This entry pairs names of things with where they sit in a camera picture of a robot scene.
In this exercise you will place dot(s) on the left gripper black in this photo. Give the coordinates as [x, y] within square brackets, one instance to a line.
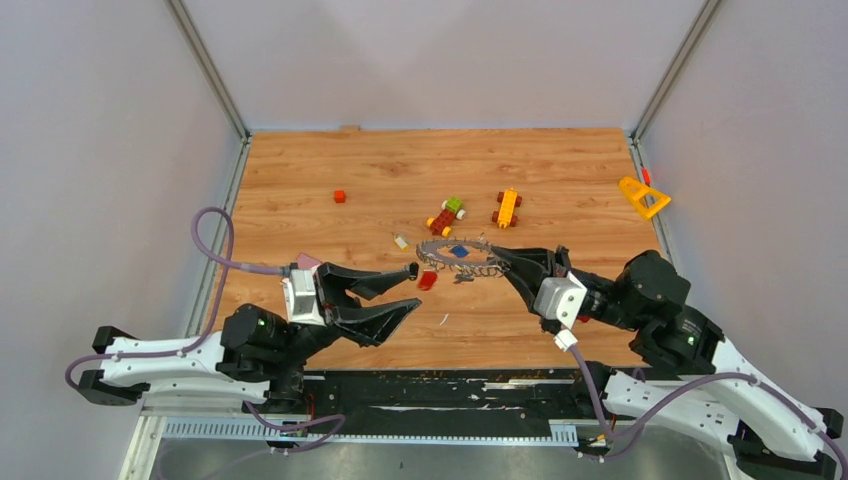
[366, 326]

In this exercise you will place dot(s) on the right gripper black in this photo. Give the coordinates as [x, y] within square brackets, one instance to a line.
[539, 261]

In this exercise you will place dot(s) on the red key tag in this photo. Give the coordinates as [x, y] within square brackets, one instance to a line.
[427, 280]

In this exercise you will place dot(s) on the blue key tag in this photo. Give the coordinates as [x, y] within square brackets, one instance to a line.
[459, 251]

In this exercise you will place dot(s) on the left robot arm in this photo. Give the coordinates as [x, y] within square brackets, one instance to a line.
[257, 357]

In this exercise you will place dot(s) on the red playing card deck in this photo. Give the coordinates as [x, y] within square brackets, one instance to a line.
[307, 262]

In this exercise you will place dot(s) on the yellow brown toy brick car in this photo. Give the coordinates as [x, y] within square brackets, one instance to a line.
[505, 216]

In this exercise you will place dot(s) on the red yellow toy brick car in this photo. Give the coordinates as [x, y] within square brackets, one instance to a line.
[452, 210]

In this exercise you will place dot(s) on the yellow triangular brick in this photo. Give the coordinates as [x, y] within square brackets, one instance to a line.
[647, 201]

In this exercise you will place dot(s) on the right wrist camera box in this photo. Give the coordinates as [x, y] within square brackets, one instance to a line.
[558, 304]

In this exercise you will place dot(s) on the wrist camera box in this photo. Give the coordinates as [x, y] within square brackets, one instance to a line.
[301, 298]
[558, 304]

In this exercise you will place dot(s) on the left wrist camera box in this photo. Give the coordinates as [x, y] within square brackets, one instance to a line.
[301, 298]

